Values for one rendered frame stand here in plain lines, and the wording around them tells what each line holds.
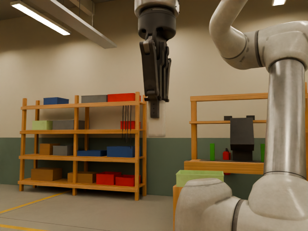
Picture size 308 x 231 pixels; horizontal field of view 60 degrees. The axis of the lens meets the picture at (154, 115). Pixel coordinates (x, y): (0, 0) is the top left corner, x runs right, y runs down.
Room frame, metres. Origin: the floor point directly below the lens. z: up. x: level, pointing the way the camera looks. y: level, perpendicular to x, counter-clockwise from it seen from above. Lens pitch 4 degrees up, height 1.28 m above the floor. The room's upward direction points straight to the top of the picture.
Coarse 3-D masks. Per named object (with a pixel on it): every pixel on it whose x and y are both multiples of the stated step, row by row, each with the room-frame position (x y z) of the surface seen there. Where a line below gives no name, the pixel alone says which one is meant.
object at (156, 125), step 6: (162, 102) 0.50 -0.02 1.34; (162, 108) 0.50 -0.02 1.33; (162, 114) 0.50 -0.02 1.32; (150, 120) 0.51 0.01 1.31; (156, 120) 0.51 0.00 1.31; (162, 120) 0.50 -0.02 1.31; (150, 126) 0.51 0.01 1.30; (156, 126) 0.51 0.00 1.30; (162, 126) 0.50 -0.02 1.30; (150, 132) 0.51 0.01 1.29; (156, 132) 0.51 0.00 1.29; (162, 132) 0.50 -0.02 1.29
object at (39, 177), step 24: (96, 96) 5.79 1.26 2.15; (120, 96) 5.59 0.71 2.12; (144, 96) 5.85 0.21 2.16; (24, 120) 6.37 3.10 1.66; (72, 120) 5.97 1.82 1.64; (144, 120) 5.85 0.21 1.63; (24, 144) 6.40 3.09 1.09; (48, 144) 6.21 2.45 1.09; (144, 144) 5.85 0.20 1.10; (48, 168) 6.45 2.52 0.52; (144, 168) 5.85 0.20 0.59; (72, 192) 5.91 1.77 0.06; (144, 192) 5.85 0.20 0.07
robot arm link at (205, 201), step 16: (192, 192) 0.70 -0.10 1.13; (208, 192) 0.69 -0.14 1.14; (224, 192) 0.69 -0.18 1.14; (176, 208) 0.74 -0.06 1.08; (192, 208) 0.69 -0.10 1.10; (208, 208) 0.67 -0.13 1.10; (224, 208) 0.66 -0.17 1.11; (176, 224) 0.73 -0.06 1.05; (192, 224) 0.68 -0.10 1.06; (208, 224) 0.66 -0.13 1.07; (224, 224) 0.65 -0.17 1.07
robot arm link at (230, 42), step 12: (228, 0) 0.62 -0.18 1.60; (240, 0) 0.60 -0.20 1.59; (216, 12) 0.69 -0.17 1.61; (228, 12) 0.65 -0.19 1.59; (216, 24) 0.72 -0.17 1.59; (228, 24) 0.71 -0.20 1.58; (216, 36) 0.78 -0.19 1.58; (228, 36) 0.79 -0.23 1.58; (240, 36) 0.85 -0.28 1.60; (228, 48) 0.84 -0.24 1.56; (240, 48) 0.86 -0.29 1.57
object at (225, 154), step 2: (226, 148) 5.38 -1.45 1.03; (226, 150) 5.38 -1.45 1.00; (224, 152) 5.38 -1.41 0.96; (226, 152) 5.34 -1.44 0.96; (228, 152) 5.33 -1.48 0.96; (224, 154) 5.35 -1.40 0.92; (226, 154) 5.32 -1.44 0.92; (228, 154) 5.32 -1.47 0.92; (230, 154) 5.35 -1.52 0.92; (224, 156) 5.35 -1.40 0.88; (226, 156) 5.32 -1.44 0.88; (228, 156) 5.32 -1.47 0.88; (230, 156) 5.35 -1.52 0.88; (224, 158) 5.35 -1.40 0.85; (226, 158) 5.32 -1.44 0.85; (228, 158) 5.32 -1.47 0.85; (230, 158) 5.35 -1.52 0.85; (224, 174) 5.40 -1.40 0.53; (226, 174) 5.35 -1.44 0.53; (228, 174) 5.34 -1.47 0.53
